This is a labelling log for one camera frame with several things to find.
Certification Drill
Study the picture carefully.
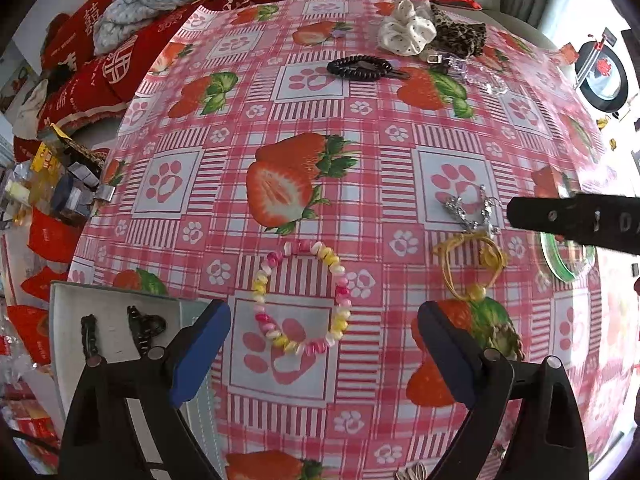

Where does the black claw hair clip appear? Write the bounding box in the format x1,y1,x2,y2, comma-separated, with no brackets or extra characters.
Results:
127,306,166,356

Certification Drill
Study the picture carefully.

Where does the braided olive rope bracelet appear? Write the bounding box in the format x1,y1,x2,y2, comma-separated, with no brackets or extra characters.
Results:
487,320,526,361

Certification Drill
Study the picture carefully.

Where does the green translucent bangle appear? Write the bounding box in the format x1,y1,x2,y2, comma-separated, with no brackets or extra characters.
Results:
534,233,597,284

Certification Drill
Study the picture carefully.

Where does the black beaded snap hair clip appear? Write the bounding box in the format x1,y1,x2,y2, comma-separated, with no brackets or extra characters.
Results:
80,314,100,361

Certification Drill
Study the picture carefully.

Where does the yellow elastic hair tie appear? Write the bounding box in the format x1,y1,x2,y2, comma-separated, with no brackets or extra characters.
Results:
432,231,509,304

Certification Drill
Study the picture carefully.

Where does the silver bunny hair clip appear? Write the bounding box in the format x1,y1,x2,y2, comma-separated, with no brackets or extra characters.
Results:
442,184,502,240

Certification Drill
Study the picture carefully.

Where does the pink yellow beaded bracelet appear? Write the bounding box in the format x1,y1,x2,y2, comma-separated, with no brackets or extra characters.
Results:
250,238,353,358

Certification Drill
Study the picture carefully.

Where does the white jewelry box tray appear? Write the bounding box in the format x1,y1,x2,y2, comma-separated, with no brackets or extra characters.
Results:
49,282,227,479

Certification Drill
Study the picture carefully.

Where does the leopard print scrunchie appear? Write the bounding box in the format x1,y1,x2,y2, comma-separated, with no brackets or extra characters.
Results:
431,6,487,58

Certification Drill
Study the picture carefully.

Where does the cream white scrunchie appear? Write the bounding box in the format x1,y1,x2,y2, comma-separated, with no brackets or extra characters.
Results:
378,0,437,56

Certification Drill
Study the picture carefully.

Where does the pink strawberry tablecloth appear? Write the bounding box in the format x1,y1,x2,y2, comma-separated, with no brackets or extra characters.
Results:
70,0,638,479

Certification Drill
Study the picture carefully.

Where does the red quilt with characters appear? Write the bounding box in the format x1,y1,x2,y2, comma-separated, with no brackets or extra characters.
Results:
30,0,281,134

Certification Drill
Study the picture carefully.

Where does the round black wall decoration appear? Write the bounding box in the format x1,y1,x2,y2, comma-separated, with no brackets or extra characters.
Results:
575,41,629,114

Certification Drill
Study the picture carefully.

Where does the clear crystal bracelet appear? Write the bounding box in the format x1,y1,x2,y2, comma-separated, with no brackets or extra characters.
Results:
439,56,509,98

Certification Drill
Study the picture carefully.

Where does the black spiral hair tie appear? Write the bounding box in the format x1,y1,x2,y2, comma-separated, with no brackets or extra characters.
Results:
326,54,410,83

